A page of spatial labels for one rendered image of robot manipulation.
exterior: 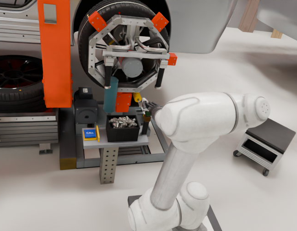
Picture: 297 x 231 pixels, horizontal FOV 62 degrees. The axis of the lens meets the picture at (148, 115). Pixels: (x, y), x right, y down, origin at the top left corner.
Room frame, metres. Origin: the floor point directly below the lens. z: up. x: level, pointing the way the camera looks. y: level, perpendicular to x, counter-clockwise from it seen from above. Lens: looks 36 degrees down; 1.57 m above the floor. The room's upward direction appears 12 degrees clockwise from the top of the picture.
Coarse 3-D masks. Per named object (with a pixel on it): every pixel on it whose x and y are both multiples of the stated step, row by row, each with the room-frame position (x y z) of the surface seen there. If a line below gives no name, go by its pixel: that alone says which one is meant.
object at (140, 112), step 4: (136, 108) 2.03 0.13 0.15; (140, 108) 2.04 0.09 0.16; (140, 112) 1.96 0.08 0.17; (140, 116) 1.92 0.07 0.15; (140, 120) 1.86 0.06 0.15; (92, 124) 1.64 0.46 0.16; (140, 124) 1.76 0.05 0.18; (148, 128) 1.76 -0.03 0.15; (148, 132) 1.71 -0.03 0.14; (148, 136) 1.72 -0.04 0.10
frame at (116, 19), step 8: (120, 16) 1.57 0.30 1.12; (128, 16) 1.62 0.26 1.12; (112, 24) 1.58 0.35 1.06; (128, 24) 1.58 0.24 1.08; (136, 24) 1.60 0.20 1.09; (144, 24) 1.62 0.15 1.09; (152, 24) 1.63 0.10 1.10; (96, 32) 1.54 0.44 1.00; (104, 32) 1.52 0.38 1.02; (152, 32) 1.64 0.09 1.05; (96, 40) 1.50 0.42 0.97; (88, 48) 1.53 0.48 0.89; (88, 56) 1.53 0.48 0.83; (88, 64) 1.49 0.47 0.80; (96, 72) 1.51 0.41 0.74; (152, 72) 1.71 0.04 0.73; (104, 80) 1.53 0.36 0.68; (144, 80) 1.69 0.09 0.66; (152, 80) 1.67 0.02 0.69; (120, 88) 1.58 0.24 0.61; (128, 88) 1.60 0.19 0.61; (136, 88) 1.62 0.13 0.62
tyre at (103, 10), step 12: (108, 0) 1.77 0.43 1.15; (120, 0) 1.75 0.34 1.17; (132, 0) 1.81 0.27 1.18; (108, 12) 1.61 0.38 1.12; (120, 12) 1.64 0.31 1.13; (132, 12) 1.67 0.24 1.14; (144, 12) 1.70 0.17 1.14; (84, 24) 1.65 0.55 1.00; (84, 36) 1.55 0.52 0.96; (84, 48) 1.55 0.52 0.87; (168, 48) 1.79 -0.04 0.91; (84, 60) 1.56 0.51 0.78
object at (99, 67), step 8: (120, 40) 1.72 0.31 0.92; (96, 48) 1.61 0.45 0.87; (104, 48) 1.64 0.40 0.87; (136, 48) 1.71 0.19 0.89; (96, 64) 1.61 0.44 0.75; (144, 64) 1.86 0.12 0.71; (152, 64) 1.77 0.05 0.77; (104, 72) 1.69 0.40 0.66; (112, 72) 1.78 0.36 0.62; (120, 72) 1.82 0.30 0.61; (144, 72) 1.75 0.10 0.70; (120, 80) 1.69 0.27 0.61; (128, 80) 1.71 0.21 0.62; (136, 80) 1.71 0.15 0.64
